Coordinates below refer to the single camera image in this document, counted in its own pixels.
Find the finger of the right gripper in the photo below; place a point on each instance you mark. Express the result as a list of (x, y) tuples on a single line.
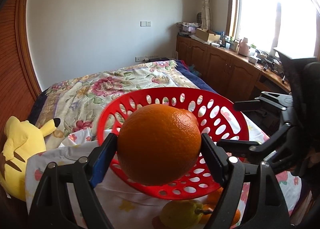
[(248, 105), (240, 148)]

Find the white floral fruit towel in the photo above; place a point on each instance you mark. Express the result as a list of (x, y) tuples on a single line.
[(124, 206)]

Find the white wall switch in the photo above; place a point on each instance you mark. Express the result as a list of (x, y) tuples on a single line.
[(145, 23)]

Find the yellow Pikachu plush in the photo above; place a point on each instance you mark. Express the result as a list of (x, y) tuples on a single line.
[(23, 141)]

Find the mandarin orange upper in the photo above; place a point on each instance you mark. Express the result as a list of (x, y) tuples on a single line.
[(213, 197)]

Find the cardboard box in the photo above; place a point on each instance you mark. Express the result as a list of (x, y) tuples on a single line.
[(207, 35)]

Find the window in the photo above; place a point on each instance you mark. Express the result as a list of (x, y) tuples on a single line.
[(289, 25)]

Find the mandarin orange front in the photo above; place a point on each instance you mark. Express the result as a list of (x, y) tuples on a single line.
[(205, 217)]

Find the mandarin orange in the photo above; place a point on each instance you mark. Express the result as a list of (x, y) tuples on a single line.
[(213, 197), (205, 217)]

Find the wall power strip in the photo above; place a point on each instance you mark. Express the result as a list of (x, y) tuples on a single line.
[(145, 58)]

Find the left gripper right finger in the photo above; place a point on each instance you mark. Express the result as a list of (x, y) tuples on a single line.
[(265, 206)]

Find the green pear with stem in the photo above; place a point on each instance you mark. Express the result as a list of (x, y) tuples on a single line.
[(183, 214)]

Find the blue bed sheet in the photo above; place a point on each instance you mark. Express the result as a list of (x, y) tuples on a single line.
[(192, 77)]

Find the red perforated plastic basket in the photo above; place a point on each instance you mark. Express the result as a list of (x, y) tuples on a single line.
[(215, 115)]

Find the large orange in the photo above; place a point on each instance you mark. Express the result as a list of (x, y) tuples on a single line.
[(190, 115), (158, 144)]

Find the floral bed quilt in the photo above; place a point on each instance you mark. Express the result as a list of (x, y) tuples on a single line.
[(79, 102)]

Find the wooden sideboard cabinet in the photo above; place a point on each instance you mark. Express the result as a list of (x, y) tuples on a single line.
[(228, 73)]

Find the pink kettle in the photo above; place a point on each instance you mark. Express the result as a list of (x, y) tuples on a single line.
[(243, 47)]

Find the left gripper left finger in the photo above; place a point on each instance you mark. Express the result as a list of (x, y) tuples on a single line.
[(51, 206)]

